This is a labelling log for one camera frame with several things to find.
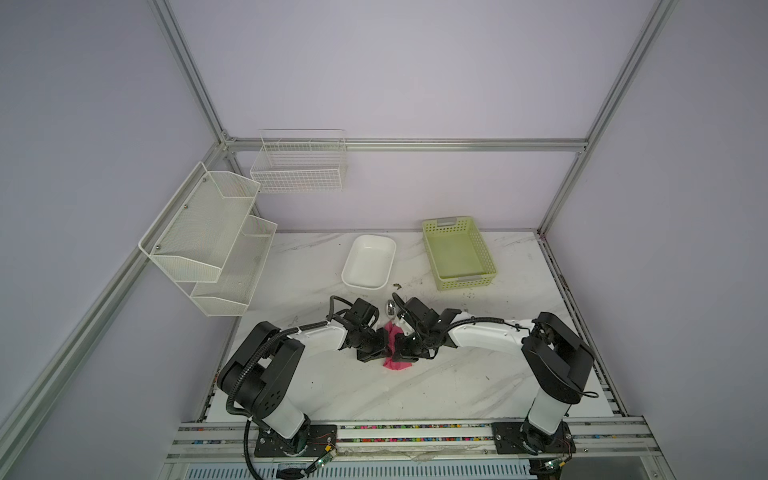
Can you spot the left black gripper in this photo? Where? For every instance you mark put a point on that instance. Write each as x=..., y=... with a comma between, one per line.
x=380, y=350

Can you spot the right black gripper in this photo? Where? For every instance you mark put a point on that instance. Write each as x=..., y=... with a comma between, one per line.
x=402, y=351

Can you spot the spoon with teal handle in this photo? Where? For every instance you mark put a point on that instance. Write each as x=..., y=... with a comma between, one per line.
x=391, y=309

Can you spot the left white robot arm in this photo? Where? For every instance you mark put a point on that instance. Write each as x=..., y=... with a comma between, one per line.
x=257, y=377

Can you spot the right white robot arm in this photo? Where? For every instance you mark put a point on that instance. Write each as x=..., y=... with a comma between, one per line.
x=560, y=360

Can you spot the green perforated plastic basket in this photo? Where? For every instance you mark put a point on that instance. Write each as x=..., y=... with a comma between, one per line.
x=458, y=255

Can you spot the white plastic tray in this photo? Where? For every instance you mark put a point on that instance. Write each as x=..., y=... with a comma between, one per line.
x=369, y=263

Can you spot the white mesh lower shelf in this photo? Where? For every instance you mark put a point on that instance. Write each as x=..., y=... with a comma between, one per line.
x=232, y=294

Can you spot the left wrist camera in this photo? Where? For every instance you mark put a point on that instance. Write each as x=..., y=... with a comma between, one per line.
x=363, y=314

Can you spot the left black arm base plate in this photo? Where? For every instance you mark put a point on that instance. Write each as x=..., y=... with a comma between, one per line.
x=309, y=442

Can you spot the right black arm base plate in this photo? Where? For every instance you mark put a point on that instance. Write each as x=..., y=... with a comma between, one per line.
x=522, y=438

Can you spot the aluminium front rail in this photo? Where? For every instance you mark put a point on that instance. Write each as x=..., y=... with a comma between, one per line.
x=425, y=440

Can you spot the white wire wall basket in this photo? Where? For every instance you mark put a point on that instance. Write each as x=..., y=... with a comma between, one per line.
x=300, y=161

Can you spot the aluminium frame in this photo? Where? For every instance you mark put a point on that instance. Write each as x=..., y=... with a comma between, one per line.
x=33, y=410

